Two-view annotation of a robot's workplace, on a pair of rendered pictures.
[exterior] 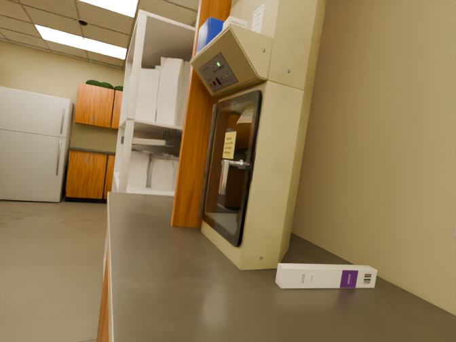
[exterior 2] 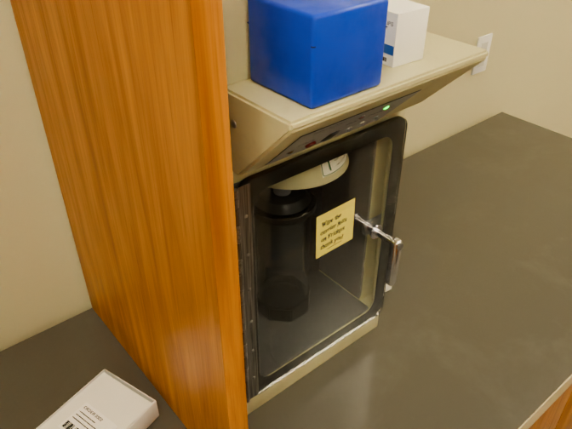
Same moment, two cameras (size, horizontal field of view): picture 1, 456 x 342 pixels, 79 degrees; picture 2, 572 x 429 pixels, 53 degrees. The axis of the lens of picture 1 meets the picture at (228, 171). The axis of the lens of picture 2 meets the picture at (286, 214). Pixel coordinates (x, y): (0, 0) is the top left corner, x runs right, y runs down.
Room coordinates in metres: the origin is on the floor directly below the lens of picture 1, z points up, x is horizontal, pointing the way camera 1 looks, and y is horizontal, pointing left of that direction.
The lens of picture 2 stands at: (1.05, 0.63, 1.74)
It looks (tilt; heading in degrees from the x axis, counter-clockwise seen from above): 35 degrees down; 254
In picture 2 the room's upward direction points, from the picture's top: straight up
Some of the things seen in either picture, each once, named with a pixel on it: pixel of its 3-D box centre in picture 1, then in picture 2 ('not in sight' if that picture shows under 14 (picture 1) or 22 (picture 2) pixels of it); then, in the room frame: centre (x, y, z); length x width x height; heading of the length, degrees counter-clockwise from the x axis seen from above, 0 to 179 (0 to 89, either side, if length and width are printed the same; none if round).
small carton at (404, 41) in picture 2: (233, 34); (395, 31); (0.76, 0.03, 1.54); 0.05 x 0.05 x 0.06; 21
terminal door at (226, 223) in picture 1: (225, 165); (324, 262); (0.82, 0.01, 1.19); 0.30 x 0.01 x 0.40; 24
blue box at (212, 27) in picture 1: (217, 43); (316, 41); (0.87, 0.09, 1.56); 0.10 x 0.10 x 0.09; 24
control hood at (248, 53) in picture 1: (222, 68); (361, 107); (0.80, 0.05, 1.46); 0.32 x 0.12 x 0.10; 24
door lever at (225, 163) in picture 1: (230, 176); (386, 255); (0.71, -0.01, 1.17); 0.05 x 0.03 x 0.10; 114
